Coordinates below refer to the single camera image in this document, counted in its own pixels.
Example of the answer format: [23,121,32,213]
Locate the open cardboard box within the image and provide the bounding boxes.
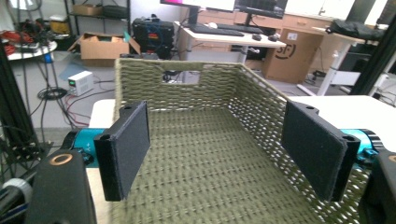
[67,32,142,68]

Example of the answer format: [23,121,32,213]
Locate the wooden cabinets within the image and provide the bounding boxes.
[180,6,353,54]

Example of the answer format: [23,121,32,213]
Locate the green woven basket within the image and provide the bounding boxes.
[110,57,372,224]

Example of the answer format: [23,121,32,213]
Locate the dark metal shelf rack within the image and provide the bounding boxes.
[64,0,132,35]

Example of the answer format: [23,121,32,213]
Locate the coiled black cable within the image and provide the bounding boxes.
[36,87,68,101]

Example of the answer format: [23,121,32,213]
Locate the white desk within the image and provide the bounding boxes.
[174,21,288,63]
[297,26,396,97]

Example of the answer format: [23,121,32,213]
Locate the round white table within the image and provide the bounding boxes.
[6,40,59,62]

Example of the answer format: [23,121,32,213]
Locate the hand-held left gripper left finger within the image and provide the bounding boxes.
[73,100,152,203]

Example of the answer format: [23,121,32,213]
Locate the black keyboard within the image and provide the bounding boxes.
[218,22,265,35]
[190,23,246,37]

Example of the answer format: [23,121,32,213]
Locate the large printed cardboard box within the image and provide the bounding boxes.
[261,27,325,84]

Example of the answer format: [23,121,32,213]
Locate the white power supply box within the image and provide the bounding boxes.
[67,70,95,97]

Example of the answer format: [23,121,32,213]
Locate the black equipment case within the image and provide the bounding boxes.
[132,18,176,60]

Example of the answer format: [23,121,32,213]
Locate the black bag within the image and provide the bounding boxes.
[325,19,386,41]

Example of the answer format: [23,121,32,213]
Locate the computer monitor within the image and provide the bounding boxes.
[160,0,236,28]
[233,0,289,27]

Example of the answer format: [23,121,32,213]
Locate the black metal stand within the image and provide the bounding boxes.
[349,15,396,96]
[0,40,41,175]

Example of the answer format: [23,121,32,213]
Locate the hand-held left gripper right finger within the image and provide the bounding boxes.
[280,100,384,203]

